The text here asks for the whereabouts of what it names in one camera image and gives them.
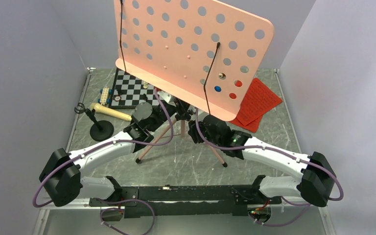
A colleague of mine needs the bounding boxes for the black microphone stand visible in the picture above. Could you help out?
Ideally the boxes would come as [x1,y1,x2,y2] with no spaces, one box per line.
[74,102,114,142]

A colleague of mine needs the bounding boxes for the gold microphone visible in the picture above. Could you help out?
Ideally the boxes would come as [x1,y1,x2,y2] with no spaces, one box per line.
[90,103,132,121]

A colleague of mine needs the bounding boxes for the red sheet music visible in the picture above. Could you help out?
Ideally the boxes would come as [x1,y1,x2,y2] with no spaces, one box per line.
[231,78,282,132]
[228,81,263,134]

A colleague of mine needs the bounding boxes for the pink music stand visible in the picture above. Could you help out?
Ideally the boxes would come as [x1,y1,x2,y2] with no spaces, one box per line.
[113,0,276,168]

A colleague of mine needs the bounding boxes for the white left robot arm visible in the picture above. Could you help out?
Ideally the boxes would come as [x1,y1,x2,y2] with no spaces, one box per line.
[32,102,176,208]

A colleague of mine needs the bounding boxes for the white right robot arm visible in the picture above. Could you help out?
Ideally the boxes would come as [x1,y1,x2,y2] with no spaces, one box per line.
[188,115,343,207]

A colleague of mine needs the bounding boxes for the black white chessboard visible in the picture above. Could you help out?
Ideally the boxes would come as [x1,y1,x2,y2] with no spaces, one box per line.
[109,68,159,109]

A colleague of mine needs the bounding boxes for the blue toy block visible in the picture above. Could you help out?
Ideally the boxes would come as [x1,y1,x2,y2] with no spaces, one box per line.
[214,86,222,92]

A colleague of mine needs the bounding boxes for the white blue toy brick car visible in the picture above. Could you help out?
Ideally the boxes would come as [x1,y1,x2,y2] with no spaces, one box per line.
[98,87,114,107]

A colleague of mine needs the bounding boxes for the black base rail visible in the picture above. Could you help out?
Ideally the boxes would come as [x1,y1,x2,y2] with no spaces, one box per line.
[89,183,282,218]

